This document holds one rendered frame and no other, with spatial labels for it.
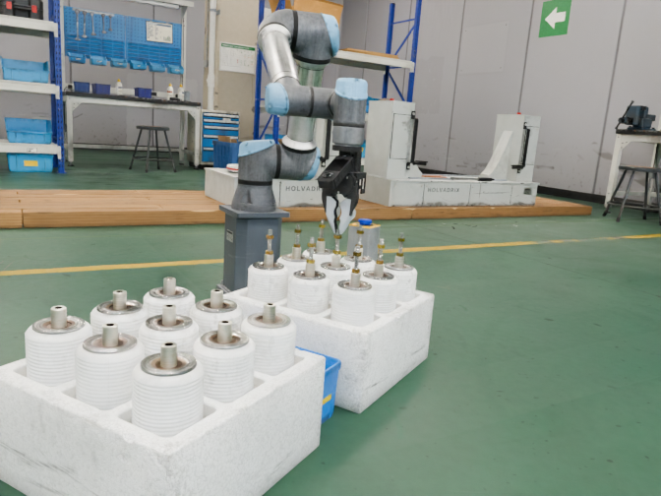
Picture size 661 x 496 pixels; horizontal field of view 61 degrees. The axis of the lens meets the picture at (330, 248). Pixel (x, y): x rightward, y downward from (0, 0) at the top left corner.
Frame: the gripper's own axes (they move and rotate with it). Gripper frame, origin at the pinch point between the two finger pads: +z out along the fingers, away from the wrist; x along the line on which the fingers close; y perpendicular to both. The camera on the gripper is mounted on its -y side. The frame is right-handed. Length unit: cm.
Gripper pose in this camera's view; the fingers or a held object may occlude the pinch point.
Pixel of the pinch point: (336, 228)
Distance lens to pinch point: 137.4
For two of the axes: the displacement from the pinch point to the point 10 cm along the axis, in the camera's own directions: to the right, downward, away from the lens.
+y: 4.4, -1.6, 8.8
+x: -8.9, -1.6, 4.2
